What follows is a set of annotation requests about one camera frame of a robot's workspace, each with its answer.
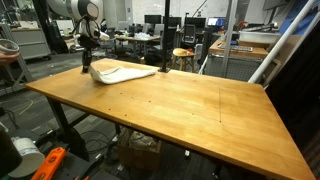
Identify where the black headrest office chair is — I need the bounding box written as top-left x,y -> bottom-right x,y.
182,24 -> 197,45

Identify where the perforated metal panel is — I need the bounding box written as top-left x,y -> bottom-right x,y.
203,53 -> 268,83

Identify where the black vertical pole stand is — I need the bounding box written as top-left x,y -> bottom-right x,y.
158,0 -> 172,73

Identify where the grey bowl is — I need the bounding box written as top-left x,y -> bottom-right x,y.
0,38 -> 21,56

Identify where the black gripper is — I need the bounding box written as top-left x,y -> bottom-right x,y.
77,34 -> 101,74

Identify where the grey drawer cabinet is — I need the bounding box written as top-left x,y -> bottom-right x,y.
10,28 -> 52,61

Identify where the black rounded object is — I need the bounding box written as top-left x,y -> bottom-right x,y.
0,128 -> 23,178

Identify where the white chair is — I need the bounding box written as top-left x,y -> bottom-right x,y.
55,19 -> 81,52

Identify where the black bag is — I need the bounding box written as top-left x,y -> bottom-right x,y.
144,51 -> 165,67

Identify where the orange hand tool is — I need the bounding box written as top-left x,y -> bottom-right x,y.
30,147 -> 67,180

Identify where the black floor cable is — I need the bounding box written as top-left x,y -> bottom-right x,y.
79,129 -> 118,155

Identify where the grey mesh office chair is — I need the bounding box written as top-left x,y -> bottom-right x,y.
99,28 -> 118,58

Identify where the person's bare hand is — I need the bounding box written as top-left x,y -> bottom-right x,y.
0,51 -> 21,65

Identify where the white plastic bin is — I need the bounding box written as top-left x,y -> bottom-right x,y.
238,30 -> 282,45

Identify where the long wooden work desk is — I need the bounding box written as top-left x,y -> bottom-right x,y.
114,34 -> 162,55

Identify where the black table leg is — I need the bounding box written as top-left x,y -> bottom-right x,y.
46,97 -> 91,162

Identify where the white tape roll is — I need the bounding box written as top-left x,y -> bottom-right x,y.
8,137 -> 46,179

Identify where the round wooden stool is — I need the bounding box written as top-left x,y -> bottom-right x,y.
171,47 -> 197,73

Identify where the white cloth towel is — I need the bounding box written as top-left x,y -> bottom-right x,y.
87,64 -> 157,86

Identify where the yellow floor cable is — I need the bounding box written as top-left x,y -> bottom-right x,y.
17,98 -> 35,116

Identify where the grey vertical metal post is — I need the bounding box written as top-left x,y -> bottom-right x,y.
221,0 -> 239,79

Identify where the grey computer keyboard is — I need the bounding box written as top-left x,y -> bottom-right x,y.
216,43 -> 254,53

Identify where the cardboard box with paper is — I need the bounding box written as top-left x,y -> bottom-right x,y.
117,129 -> 163,172

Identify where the white leaning pole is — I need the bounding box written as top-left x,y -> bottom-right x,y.
248,0 -> 320,84

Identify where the lit blue computer monitor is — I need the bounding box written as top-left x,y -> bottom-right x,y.
206,16 -> 227,29

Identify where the grey metal shelf frame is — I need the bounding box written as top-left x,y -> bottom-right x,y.
0,23 -> 34,98

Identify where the wooden office desk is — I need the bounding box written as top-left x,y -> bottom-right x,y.
208,36 -> 270,60

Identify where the black computer monitor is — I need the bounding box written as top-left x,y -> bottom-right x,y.
184,17 -> 207,30
143,14 -> 163,25

